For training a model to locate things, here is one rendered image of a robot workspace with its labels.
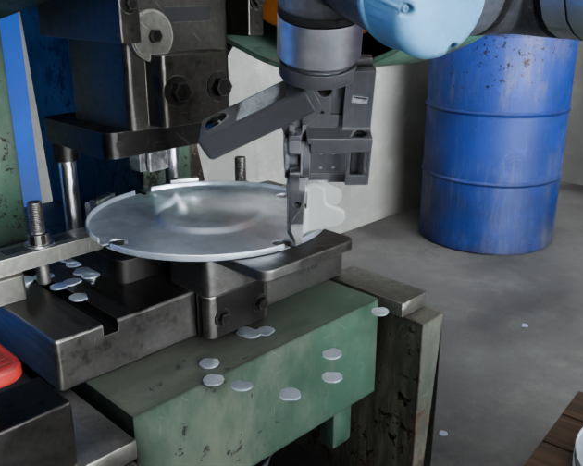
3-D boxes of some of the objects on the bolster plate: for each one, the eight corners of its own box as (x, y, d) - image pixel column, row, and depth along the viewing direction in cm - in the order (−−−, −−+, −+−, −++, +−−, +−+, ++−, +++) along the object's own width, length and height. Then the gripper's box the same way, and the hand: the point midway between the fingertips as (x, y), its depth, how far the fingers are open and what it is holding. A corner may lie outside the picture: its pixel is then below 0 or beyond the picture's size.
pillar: (86, 232, 93) (75, 128, 88) (71, 236, 92) (59, 131, 87) (78, 228, 94) (67, 126, 90) (63, 232, 93) (51, 128, 88)
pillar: (185, 206, 104) (179, 113, 99) (173, 209, 102) (167, 115, 98) (176, 203, 105) (170, 111, 101) (164, 206, 104) (158, 113, 99)
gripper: (380, 81, 59) (361, 268, 72) (367, 39, 66) (352, 216, 79) (279, 81, 59) (279, 269, 72) (278, 39, 66) (277, 216, 79)
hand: (291, 233), depth 75 cm, fingers closed
